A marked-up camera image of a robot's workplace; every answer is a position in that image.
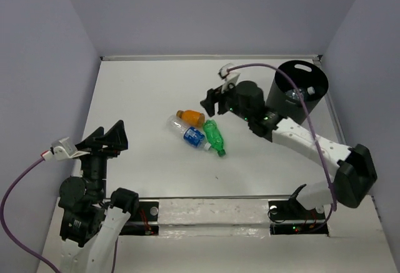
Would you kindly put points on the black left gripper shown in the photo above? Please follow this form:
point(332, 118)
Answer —
point(116, 137)

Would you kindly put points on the green plastic bottle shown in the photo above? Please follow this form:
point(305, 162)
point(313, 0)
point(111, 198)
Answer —
point(214, 137)

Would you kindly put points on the clear bottle blue label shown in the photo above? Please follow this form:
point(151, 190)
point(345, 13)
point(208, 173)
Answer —
point(189, 134)

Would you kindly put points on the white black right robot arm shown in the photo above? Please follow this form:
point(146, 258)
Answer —
point(350, 171)

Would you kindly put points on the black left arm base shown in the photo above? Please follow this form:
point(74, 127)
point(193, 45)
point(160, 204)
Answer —
point(145, 221)

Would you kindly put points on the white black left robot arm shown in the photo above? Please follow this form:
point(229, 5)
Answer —
point(90, 226)

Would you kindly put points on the black round bin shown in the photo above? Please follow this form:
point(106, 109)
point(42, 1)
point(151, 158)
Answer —
point(310, 84)

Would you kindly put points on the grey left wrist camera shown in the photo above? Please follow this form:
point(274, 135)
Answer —
point(62, 149)

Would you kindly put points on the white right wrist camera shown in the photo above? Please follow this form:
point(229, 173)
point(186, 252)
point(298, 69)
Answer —
point(230, 78)

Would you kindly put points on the orange plastic bottle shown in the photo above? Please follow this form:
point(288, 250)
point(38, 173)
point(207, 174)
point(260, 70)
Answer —
point(193, 118)

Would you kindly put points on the clear bottle white green label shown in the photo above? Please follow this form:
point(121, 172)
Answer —
point(304, 93)

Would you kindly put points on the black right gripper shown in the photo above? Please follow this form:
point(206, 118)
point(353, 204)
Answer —
point(210, 100)

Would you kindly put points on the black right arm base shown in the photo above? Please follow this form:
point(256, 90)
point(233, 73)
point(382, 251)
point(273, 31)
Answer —
point(288, 217)

